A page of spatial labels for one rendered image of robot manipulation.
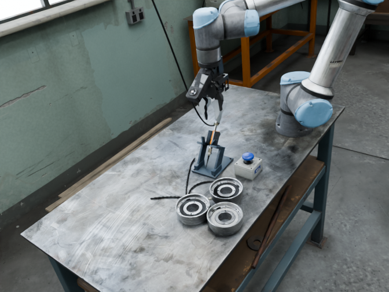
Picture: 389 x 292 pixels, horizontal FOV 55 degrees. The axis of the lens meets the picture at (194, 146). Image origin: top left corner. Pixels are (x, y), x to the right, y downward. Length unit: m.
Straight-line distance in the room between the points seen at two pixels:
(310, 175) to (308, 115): 0.47
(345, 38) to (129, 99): 2.09
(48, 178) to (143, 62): 1.16
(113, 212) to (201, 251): 0.34
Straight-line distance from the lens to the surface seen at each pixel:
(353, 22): 1.26
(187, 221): 1.12
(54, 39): 2.58
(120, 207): 1.26
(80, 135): 2.81
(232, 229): 1.08
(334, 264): 2.10
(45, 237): 1.27
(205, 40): 1.15
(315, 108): 1.29
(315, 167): 1.76
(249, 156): 1.26
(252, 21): 1.16
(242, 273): 1.33
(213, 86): 1.20
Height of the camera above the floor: 1.61
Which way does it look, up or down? 33 degrees down
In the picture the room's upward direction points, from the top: 8 degrees counter-clockwise
